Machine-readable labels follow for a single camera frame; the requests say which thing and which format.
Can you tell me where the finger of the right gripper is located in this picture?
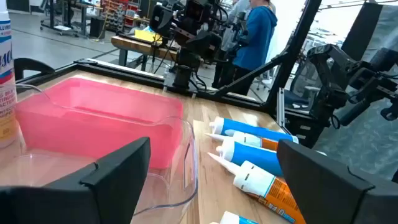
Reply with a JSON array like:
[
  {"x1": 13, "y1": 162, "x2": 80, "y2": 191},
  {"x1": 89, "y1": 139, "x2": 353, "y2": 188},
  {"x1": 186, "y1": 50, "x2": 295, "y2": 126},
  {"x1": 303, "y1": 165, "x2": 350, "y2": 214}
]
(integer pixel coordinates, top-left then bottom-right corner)
[
  {"x1": 149, "y1": 4, "x2": 176, "y2": 35},
  {"x1": 186, "y1": 30, "x2": 223, "y2": 62}
]

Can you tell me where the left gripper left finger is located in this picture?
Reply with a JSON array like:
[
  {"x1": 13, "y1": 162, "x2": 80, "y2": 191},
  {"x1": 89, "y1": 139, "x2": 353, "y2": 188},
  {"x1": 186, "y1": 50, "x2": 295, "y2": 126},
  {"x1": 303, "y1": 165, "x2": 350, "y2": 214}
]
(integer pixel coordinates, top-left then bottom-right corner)
[{"x1": 0, "y1": 136, "x2": 152, "y2": 224}]

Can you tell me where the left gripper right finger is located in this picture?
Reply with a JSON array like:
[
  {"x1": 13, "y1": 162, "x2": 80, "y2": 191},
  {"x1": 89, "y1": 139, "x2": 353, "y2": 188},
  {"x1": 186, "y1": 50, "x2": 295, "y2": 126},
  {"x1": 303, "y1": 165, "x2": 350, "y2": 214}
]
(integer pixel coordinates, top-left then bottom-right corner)
[{"x1": 276, "y1": 139, "x2": 398, "y2": 224}]

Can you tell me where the orange sealant tube white nozzle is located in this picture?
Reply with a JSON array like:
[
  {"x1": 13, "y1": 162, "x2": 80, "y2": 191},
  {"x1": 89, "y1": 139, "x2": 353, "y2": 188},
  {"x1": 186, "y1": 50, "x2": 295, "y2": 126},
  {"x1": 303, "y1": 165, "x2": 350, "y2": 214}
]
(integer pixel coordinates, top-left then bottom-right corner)
[
  {"x1": 207, "y1": 152, "x2": 307, "y2": 224},
  {"x1": 205, "y1": 130, "x2": 279, "y2": 152}
]

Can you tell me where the blue silicone tube white cap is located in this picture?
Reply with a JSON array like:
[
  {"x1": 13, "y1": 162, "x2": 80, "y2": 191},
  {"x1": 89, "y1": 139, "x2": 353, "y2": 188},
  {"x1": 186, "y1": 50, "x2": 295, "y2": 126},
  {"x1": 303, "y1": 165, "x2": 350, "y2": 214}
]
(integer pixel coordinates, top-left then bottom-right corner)
[
  {"x1": 210, "y1": 210, "x2": 259, "y2": 224},
  {"x1": 215, "y1": 138, "x2": 284, "y2": 177},
  {"x1": 208, "y1": 116, "x2": 299, "y2": 144}
]

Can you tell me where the Lysol wipes canister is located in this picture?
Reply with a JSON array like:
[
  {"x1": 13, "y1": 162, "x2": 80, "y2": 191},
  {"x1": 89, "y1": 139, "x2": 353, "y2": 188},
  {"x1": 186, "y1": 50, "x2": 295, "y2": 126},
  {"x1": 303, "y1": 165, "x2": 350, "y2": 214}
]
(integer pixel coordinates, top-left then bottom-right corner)
[{"x1": 0, "y1": 0, "x2": 18, "y2": 149}]

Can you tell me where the yellow object on workbench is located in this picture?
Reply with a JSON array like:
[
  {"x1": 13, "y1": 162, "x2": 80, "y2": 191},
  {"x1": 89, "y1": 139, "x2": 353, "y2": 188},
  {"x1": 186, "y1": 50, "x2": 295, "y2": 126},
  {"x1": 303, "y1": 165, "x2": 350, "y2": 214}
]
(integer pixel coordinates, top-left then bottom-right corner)
[{"x1": 134, "y1": 29, "x2": 163, "y2": 44}]

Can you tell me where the clear plastic bin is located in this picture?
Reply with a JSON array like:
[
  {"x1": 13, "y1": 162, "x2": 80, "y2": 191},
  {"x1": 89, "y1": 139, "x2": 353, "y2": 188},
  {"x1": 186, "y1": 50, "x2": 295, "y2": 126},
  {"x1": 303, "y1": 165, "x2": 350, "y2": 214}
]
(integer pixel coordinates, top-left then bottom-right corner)
[{"x1": 0, "y1": 83, "x2": 200, "y2": 218}]

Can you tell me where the wooden background workbench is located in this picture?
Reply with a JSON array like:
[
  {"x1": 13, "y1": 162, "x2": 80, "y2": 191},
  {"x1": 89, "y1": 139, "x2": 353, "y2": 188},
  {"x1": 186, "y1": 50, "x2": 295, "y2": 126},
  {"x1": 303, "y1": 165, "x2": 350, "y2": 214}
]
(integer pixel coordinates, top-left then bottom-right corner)
[{"x1": 111, "y1": 35, "x2": 181, "y2": 72}]

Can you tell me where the red parts shelf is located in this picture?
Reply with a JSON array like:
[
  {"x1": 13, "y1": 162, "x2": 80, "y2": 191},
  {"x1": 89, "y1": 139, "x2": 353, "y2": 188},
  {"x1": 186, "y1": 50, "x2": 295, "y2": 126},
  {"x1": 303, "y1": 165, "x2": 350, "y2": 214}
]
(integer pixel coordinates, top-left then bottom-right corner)
[{"x1": 101, "y1": 0, "x2": 141, "y2": 30}]

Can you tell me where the person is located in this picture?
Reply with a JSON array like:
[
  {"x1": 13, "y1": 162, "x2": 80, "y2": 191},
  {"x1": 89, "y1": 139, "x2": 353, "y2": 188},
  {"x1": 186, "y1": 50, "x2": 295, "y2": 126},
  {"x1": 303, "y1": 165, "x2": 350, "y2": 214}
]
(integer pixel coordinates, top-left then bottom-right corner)
[
  {"x1": 222, "y1": 0, "x2": 252, "y2": 52},
  {"x1": 211, "y1": 0, "x2": 279, "y2": 96}
]

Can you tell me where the black floor box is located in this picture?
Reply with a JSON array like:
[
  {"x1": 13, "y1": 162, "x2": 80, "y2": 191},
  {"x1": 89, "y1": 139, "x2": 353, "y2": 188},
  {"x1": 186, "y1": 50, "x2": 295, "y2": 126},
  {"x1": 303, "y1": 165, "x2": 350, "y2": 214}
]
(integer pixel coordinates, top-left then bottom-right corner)
[{"x1": 89, "y1": 17, "x2": 107, "y2": 40}]

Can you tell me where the pink plastic bin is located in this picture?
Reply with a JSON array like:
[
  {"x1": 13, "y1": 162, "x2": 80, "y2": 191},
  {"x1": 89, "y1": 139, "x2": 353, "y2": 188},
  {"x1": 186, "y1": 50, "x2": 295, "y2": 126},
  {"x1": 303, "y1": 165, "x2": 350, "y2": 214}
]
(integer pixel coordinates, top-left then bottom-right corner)
[{"x1": 15, "y1": 77, "x2": 184, "y2": 170}]

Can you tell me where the office chair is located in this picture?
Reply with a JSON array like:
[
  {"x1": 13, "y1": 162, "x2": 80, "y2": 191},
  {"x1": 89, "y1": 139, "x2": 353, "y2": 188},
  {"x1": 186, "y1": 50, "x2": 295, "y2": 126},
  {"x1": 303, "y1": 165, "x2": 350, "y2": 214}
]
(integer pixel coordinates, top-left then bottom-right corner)
[{"x1": 284, "y1": 58, "x2": 327, "y2": 110}]

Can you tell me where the dark background panel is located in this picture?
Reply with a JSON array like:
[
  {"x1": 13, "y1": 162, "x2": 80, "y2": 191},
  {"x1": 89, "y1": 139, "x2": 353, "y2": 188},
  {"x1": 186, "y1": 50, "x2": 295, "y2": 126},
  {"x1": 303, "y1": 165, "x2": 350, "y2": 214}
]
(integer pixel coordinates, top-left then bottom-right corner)
[{"x1": 340, "y1": 2, "x2": 384, "y2": 62}]

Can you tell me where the background desk frame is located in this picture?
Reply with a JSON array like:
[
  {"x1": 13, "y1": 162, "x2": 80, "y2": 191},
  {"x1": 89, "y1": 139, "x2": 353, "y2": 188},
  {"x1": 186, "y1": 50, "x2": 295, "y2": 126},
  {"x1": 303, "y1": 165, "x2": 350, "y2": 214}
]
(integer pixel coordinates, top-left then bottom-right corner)
[{"x1": 39, "y1": 0, "x2": 103, "y2": 38}]

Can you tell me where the black frame handle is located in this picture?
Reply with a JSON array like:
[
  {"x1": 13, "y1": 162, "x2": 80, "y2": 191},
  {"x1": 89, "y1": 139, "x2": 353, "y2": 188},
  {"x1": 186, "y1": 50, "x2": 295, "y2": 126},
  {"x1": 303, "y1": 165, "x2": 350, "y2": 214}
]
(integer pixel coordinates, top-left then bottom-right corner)
[{"x1": 14, "y1": 57, "x2": 56, "y2": 81}]

